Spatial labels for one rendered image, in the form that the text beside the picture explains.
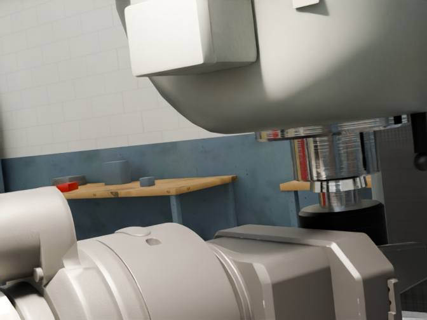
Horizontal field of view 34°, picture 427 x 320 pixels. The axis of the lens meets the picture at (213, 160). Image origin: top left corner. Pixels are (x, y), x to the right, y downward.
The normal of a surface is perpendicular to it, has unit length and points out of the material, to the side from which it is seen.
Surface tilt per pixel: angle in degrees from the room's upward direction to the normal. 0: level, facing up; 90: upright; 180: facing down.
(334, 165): 90
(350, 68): 128
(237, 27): 90
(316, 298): 90
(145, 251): 30
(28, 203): 43
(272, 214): 90
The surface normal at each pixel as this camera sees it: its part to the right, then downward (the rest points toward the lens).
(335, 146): -0.15, 0.07
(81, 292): 0.36, -0.68
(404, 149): -0.62, 0.11
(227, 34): 0.77, -0.06
